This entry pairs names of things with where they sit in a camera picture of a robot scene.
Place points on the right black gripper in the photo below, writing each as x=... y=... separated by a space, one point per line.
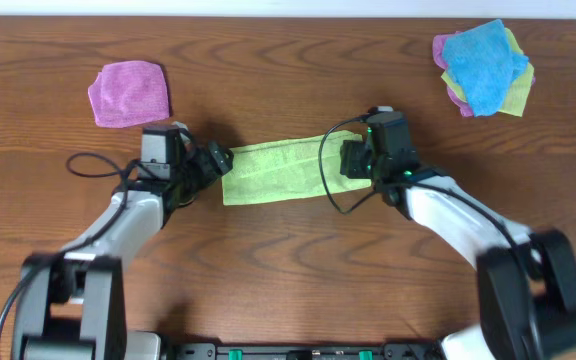
x=350 y=154

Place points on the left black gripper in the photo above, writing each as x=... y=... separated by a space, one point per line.
x=211 y=171

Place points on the light green cloth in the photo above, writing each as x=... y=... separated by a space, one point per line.
x=288 y=169

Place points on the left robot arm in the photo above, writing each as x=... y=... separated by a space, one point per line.
x=70 y=304

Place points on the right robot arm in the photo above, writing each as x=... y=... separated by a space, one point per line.
x=526 y=279

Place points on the purple cloth in pile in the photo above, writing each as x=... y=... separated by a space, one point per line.
x=440 y=50

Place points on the folded purple cloth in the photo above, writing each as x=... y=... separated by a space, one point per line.
x=129 y=93

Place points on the blue cloth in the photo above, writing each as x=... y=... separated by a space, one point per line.
x=485 y=70

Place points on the yellow-green cloth in pile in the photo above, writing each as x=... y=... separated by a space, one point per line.
x=518 y=95

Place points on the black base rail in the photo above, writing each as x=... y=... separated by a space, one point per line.
x=388 y=351

